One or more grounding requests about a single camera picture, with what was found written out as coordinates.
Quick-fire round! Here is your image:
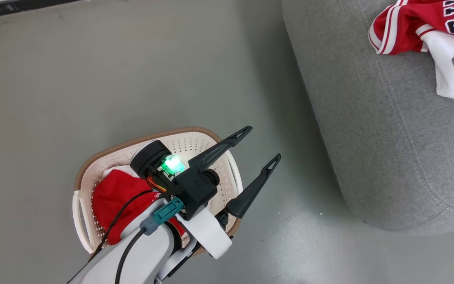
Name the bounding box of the teal left cable connector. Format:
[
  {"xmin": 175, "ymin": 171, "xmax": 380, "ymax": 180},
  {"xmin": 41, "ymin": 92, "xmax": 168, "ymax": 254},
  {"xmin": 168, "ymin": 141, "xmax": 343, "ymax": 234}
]
[{"xmin": 140, "ymin": 197, "xmax": 184, "ymax": 236}]

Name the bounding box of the black baseboard strip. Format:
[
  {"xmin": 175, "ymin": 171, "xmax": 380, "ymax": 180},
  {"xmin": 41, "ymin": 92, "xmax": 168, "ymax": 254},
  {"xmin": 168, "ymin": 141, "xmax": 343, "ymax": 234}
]
[{"xmin": 0, "ymin": 0, "xmax": 80, "ymax": 21}]

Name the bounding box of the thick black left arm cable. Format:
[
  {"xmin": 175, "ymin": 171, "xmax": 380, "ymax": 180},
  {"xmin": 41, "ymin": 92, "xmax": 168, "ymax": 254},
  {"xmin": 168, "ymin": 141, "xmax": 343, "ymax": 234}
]
[{"xmin": 114, "ymin": 229, "xmax": 149, "ymax": 284}]

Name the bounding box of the red jersey with white sleeve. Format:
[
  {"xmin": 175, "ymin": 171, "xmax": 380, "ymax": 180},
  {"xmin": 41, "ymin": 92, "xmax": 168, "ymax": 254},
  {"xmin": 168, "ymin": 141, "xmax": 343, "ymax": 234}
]
[{"xmin": 368, "ymin": 0, "xmax": 454, "ymax": 99}]

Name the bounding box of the red garment with white band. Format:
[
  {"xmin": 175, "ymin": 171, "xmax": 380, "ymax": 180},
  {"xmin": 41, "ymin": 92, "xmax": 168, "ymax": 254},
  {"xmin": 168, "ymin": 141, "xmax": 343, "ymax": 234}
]
[{"xmin": 92, "ymin": 166, "xmax": 190, "ymax": 247}]

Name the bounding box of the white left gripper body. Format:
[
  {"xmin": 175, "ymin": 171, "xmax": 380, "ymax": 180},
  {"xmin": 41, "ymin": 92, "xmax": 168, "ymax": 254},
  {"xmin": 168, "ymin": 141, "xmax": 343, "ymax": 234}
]
[{"xmin": 130, "ymin": 140, "xmax": 235, "ymax": 260}]

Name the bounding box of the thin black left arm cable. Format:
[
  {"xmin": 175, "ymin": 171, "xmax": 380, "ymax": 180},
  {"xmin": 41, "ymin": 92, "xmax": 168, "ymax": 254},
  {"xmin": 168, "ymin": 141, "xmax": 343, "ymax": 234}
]
[{"xmin": 67, "ymin": 189, "xmax": 153, "ymax": 284}]

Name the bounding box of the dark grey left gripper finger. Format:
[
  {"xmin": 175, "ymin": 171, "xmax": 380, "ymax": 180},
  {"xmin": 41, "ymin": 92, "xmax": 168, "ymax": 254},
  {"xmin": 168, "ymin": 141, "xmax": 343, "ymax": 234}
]
[
  {"xmin": 226, "ymin": 154, "xmax": 281, "ymax": 219},
  {"xmin": 188, "ymin": 126, "xmax": 253, "ymax": 171}
]

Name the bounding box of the grey fabric sofa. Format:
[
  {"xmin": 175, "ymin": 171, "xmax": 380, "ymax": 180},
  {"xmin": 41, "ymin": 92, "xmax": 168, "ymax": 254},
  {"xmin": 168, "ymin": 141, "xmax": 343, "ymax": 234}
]
[{"xmin": 282, "ymin": 0, "xmax": 454, "ymax": 236}]

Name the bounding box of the cream perforated laundry basket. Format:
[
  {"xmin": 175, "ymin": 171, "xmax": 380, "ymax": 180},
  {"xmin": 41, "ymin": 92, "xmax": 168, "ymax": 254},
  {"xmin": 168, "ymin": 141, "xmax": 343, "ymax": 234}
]
[{"xmin": 73, "ymin": 126, "xmax": 244, "ymax": 255}]

